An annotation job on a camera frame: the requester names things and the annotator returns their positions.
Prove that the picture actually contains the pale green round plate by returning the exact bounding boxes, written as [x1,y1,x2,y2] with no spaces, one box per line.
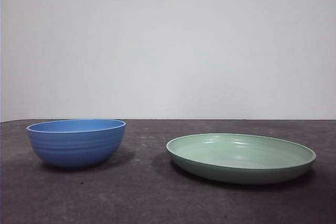
[165,133,317,185]

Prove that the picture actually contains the blue ribbed bowl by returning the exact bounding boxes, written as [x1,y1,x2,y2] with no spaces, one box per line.
[25,119,126,169]

